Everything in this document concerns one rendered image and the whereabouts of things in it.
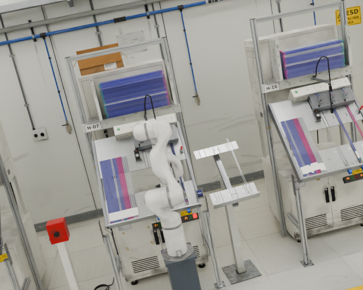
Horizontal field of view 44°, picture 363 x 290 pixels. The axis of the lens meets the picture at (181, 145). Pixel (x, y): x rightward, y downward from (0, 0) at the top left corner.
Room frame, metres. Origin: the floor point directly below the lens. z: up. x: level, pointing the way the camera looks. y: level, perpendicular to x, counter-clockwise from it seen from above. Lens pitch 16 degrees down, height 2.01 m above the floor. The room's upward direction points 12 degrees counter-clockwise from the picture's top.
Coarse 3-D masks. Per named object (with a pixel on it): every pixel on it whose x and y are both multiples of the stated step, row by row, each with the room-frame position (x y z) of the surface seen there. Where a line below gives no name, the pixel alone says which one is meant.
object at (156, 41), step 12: (108, 48) 3.44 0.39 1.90; (120, 48) 3.46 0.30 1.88; (132, 48) 3.45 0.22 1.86; (72, 60) 3.42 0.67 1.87; (168, 72) 3.41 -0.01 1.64; (168, 84) 3.56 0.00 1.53; (96, 96) 3.36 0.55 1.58; (156, 108) 3.40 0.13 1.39; (96, 120) 3.39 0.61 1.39; (216, 288) 2.97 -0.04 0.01
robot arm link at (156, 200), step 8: (152, 192) 2.34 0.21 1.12; (160, 192) 2.33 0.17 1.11; (144, 200) 2.35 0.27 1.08; (152, 200) 2.31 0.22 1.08; (160, 200) 2.31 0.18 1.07; (152, 208) 2.31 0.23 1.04; (160, 208) 2.32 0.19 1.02; (160, 216) 2.31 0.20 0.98; (168, 216) 2.32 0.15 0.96; (176, 216) 2.33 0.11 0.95; (168, 224) 2.31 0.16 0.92; (176, 224) 2.31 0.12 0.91
